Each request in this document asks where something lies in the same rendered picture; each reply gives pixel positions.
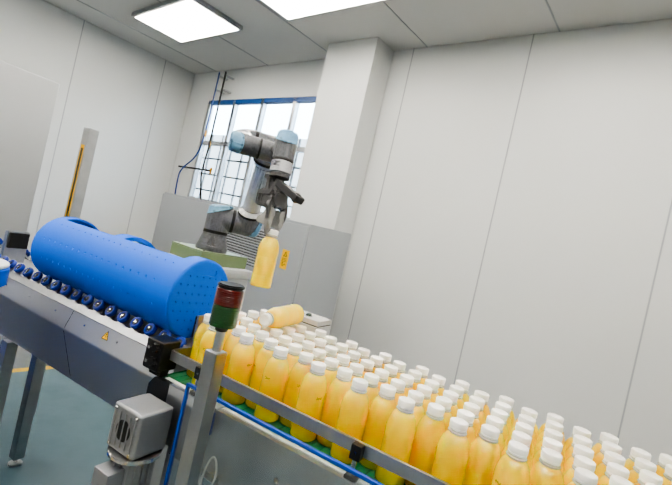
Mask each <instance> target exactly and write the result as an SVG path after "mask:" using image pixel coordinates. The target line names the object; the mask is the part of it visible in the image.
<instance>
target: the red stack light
mask: <svg viewBox="0 0 672 485"><path fill-rule="evenodd" d="M243 295H244V290H243V291H232V290H227V289H224V288H221V287H219V285H218V286H217V288H216V292H215V297H214V301H213V302H214V303H215V304H217V305H219V306H223V307H227V308H240V307H241V304H242V300H243Z"/></svg>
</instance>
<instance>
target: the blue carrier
mask: <svg viewBox="0 0 672 485"><path fill-rule="evenodd" d="M132 241H136V242H138V243H135V242H132ZM30 253H31V259H32V262H33V264H34V266H35V267H36V268H37V270H38V271H40V272H42V273H43V274H44V275H46V276H51V277H52V278H53V279H54V280H60V281H61V282H62V283H63V284H65V285H71V286H72V288H74V289H76V290H78V289H79V290H81V291H82V292H83V293H85V294H87V295H89V294H90V295H92V296H93V297H94V298H96V299H98V300H104V301H105V303H107V304H109V305H115V306H116V307H117V308H118V309H120V310H122V311H128V312H129V313H130V314H131V315H133V316H135V317H141V318H142V319H143V320H144V321H146V322H148V323H154V324H156V325H157V327H159V328H161V329H163V330H170V331H171V333H172V334H174V335H176V336H179V337H180V336H183V337H185V338H192V337H191V335H192V331H193V326H194V322H195V318H196V316H198V315H205V314H211V310H212V306H213V303H214V302H213V301H214V297H215V292H216V288H217V286H218V282H220V281H228V279H227V275H226V273H225V271H224V269H223V268H222V267H221V266H220V265H219V264H218V263H216V262H215V261H212V260H209V259H206V258H202V257H199V256H191V257H187V258H181V257H178V256H175V255H172V254H169V253H166V252H163V251H160V250H157V249H155V247H154V246H153V245H152V244H151V243H150V242H149V241H147V240H145V239H142V238H139V237H136V236H133V235H129V234H119V235H111V234H108V233H105V232H102V231H99V230H98V229H97V228H96V227H95V226H94V225H93V224H92V223H90V222H88V221H85V220H82V219H79V218H76V217H60V218H56V219H54V220H52V221H50V222H48V223H46V224H45V225H44V226H43V227H41V228H40V229H39V231H38V232H37V233H36V235H35V236H34V238H33V241H32V244H31V250H30Z"/></svg>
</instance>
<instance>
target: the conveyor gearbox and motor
mask: <svg viewBox="0 0 672 485"><path fill-rule="evenodd" d="M172 413H173V407H172V406H171V405H169V404H167V403H165V402H164V401H162V400H160V399H158V398H157V397H155V396H153V395H152V394H150V393H147V394H143V395H139V396H135V397H131V398H127V399H123V400H119V401H117V402H116V405H115V409H114V413H113V418H112V422H111V427H110V431H109V435H108V440H107V444H108V447H107V456H108V457H109V458H110V460H109V461H107V462H104V463H102V464H99V465H96V466H95V467H94V472H93V476H92V480H91V485H150V482H151V478H152V473H153V469H154V465H155V460H157V459H158V458H159V457H160V456H161V454H162V450H163V448H164V447H165V444H166V440H167V435H168V431H169V428H170V424H171V418H172Z"/></svg>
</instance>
